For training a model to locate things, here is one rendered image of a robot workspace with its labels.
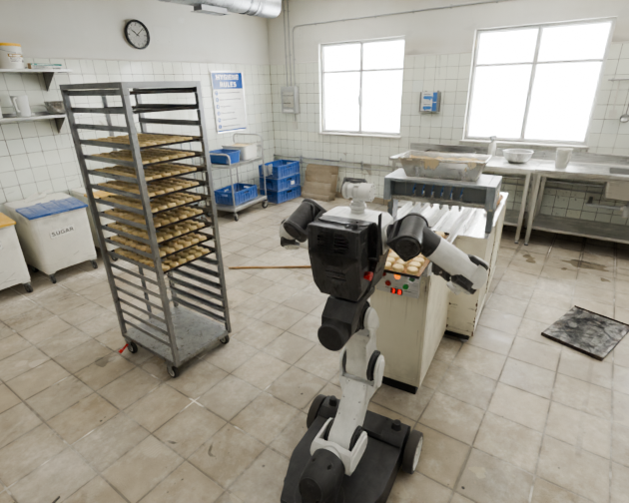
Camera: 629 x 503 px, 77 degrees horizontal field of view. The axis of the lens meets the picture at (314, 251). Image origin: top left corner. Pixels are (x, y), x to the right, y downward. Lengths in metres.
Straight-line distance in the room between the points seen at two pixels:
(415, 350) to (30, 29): 4.66
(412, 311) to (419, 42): 4.37
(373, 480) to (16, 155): 4.46
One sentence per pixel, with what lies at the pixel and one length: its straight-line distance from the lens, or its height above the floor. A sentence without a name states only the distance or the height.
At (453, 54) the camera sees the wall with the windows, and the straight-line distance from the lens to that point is 5.89.
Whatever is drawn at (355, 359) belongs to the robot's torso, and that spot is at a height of 0.63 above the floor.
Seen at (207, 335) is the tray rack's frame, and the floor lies 0.15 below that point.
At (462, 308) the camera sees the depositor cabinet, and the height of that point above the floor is 0.29.
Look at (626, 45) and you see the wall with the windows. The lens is 5.62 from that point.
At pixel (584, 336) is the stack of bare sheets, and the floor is 0.02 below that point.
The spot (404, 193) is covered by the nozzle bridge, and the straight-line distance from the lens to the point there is 2.92.
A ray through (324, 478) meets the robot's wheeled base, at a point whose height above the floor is 0.34.
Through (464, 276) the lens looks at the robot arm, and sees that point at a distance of 1.49.
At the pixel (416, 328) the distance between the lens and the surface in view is 2.37.
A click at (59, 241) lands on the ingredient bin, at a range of 4.67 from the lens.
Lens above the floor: 1.79
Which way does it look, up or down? 23 degrees down
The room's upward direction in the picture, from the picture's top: 2 degrees counter-clockwise
